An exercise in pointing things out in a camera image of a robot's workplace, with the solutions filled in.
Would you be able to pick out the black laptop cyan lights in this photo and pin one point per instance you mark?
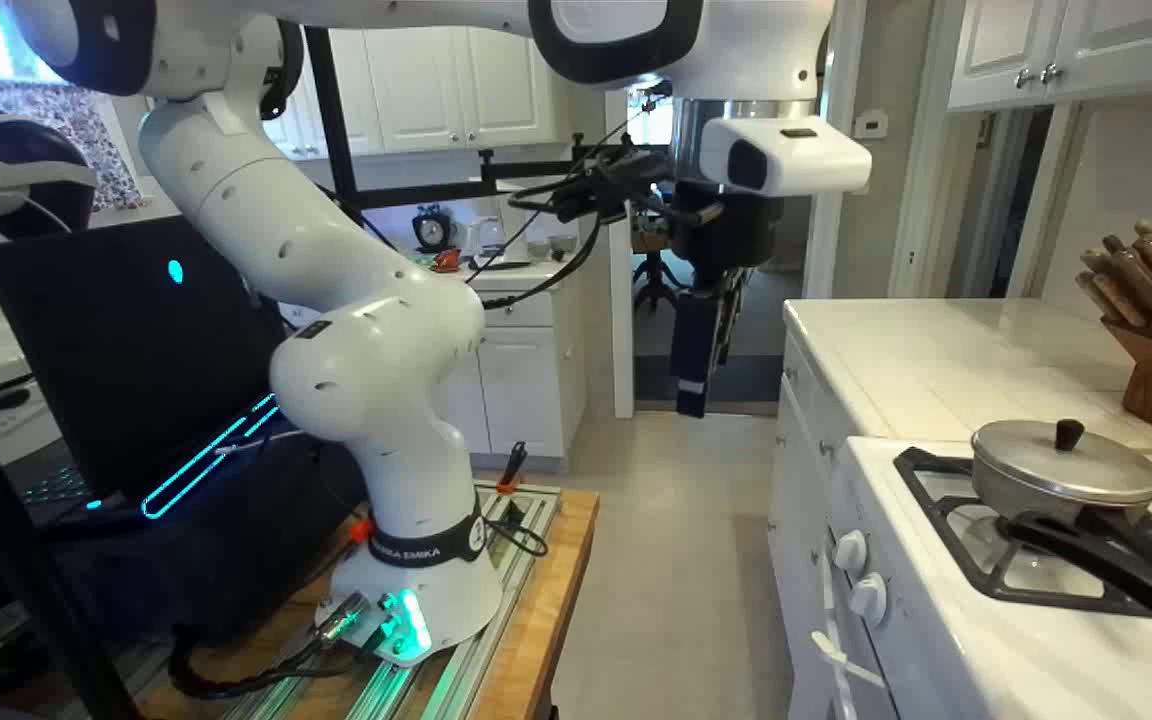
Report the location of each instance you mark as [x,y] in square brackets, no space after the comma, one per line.
[123,360]

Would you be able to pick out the white wall cabinets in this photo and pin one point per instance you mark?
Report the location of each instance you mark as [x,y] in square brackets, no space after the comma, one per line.
[442,80]

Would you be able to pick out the small dark round clock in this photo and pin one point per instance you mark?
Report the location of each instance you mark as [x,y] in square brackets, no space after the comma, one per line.
[428,229]

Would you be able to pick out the orange emergency stop button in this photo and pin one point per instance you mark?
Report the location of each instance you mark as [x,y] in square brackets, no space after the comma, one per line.
[360,528]

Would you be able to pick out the silver metal pot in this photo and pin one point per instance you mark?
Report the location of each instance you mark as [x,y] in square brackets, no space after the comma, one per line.
[994,501]

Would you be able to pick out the white tiled counter cabinet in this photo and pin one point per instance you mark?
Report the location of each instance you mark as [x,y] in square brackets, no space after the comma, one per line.
[803,533]

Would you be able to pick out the black white VR headset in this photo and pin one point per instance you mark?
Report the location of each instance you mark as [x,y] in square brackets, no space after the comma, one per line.
[2,174]

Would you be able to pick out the white gas stove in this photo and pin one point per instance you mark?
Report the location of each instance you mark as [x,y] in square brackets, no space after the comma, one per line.
[976,645]

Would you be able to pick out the white wall cabinet with knobs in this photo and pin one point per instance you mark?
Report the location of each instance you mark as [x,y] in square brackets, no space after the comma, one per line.
[1018,47]

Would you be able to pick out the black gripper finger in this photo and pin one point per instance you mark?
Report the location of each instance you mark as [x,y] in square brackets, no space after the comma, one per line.
[728,312]
[694,354]

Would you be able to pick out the white base kitchen cabinets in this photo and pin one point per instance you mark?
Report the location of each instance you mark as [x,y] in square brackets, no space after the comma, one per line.
[523,387]

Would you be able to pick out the dark pedestal table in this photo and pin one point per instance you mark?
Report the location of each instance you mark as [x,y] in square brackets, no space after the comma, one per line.
[649,276]

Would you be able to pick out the black camera stand frame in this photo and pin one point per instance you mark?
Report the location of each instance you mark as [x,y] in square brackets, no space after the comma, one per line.
[333,121]

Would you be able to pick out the wooden table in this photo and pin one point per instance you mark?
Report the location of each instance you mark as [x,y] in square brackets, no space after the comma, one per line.
[548,602]

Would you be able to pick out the black tripod leg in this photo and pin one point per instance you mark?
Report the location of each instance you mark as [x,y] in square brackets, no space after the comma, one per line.
[2,533]

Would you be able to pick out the white stove knob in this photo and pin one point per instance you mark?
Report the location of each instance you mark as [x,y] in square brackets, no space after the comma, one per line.
[868,599]
[849,550]

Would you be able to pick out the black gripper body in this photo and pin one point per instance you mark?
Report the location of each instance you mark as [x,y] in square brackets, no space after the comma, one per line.
[723,229]

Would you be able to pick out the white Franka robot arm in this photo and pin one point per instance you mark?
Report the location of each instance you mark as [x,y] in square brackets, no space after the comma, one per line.
[376,360]

